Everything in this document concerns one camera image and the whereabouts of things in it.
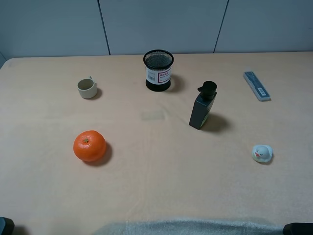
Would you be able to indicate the clear plastic pen case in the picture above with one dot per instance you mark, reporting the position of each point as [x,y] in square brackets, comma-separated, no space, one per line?
[256,86]

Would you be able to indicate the beige ceramic cup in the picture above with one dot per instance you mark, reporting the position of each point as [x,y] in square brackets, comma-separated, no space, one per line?
[87,88]

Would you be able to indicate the white rubber duck toy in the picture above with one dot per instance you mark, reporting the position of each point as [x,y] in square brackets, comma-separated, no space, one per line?
[262,153]

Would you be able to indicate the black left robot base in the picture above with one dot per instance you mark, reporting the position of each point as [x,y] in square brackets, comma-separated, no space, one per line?
[6,226]

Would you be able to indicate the orange mandarin fruit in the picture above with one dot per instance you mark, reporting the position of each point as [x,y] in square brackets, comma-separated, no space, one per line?
[89,146]

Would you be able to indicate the black mesh pen holder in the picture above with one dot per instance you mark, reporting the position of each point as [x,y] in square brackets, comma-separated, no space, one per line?
[158,64]

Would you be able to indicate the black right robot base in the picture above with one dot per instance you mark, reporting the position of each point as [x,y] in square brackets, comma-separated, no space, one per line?
[298,229]

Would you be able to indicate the grey foam mat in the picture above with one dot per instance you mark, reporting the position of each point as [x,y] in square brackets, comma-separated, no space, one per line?
[188,227]

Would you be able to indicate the black pump dispenser bottle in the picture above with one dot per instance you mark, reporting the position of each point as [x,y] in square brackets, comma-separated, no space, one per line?
[203,104]

